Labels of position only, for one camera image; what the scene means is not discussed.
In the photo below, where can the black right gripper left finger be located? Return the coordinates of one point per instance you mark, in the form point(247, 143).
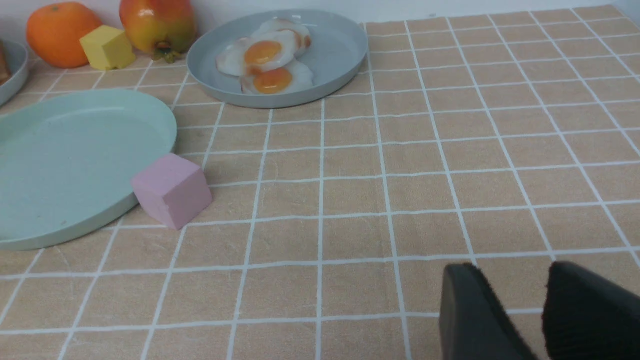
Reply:
point(473, 324)

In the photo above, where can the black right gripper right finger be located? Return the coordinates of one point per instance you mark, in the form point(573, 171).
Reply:
point(588, 317)

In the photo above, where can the grey plate with eggs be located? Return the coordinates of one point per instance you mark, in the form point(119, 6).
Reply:
point(338, 47)

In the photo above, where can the yellow foam cube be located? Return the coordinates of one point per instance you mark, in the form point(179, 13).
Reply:
point(108, 48)

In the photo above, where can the blue plate with bread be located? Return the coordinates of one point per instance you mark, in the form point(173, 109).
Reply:
point(14, 69)

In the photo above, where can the fried egg front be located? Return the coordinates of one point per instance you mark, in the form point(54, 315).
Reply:
point(293, 77)

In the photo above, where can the red yellow apple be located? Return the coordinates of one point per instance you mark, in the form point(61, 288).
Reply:
point(163, 29)

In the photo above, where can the orange fruit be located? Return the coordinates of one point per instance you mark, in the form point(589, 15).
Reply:
point(54, 31)

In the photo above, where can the fried egg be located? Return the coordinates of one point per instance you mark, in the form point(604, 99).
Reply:
point(302, 33)
point(253, 55)
point(293, 77)

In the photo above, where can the green centre plate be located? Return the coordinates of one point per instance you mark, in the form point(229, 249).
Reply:
point(66, 163)

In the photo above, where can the pink foam cube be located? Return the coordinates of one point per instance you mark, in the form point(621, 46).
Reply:
point(172, 190)

